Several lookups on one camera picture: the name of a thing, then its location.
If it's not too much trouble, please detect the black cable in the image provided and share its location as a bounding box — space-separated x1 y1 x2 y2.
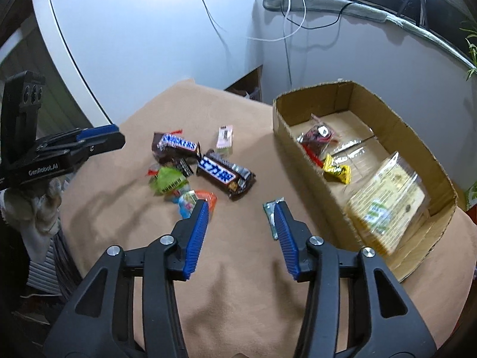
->
285 2 356 30

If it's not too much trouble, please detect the yellow snack packet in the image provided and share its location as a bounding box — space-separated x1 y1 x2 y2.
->
322 154 351 185

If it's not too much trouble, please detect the brown chocolate bar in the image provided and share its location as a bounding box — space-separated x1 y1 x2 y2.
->
196 149 258 201
151 131 202 165

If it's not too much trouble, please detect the person's left hand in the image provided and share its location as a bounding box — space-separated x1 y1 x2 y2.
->
0 177 67 247

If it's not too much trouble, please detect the bright green snack packet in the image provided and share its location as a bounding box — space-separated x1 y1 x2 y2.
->
148 166 191 197

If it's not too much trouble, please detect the red snack packet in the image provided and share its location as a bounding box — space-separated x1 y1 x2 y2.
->
297 114 338 167

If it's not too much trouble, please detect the grey ribbed panel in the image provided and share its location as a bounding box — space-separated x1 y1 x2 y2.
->
27 227 83 296

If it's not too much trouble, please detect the green plant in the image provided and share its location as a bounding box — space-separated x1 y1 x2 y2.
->
459 18 477 83

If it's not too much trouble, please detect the thin white cable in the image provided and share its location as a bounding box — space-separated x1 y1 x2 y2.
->
191 0 306 42

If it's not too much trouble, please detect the small dark green packet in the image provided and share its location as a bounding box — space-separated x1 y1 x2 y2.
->
262 197 286 240

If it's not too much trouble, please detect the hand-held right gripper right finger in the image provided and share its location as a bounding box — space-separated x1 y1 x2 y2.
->
274 200 436 358

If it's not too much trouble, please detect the small brown storage box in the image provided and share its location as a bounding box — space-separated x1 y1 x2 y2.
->
224 65 264 104

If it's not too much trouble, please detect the hanging white cable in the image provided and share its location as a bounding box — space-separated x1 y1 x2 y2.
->
283 0 293 86

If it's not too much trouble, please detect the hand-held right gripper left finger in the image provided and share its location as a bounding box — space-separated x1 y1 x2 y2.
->
44 199 209 358

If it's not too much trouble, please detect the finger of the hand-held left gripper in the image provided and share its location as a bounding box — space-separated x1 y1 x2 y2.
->
69 132 126 165
36 124 120 149

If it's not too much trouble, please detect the orange candy packet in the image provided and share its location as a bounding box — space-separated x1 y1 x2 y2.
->
196 190 219 224

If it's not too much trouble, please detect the cardboard box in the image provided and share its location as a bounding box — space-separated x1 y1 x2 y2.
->
272 80 459 283

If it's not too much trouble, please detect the light blue candy packet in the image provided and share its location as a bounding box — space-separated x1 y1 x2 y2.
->
173 190 199 220

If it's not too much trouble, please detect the small pink packet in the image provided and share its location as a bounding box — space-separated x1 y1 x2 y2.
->
216 124 235 156

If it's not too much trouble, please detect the clear plastic cookie pack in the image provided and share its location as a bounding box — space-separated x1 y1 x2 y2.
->
346 152 429 256

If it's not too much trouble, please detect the small black packet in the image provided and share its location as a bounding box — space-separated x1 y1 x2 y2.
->
175 158 195 177

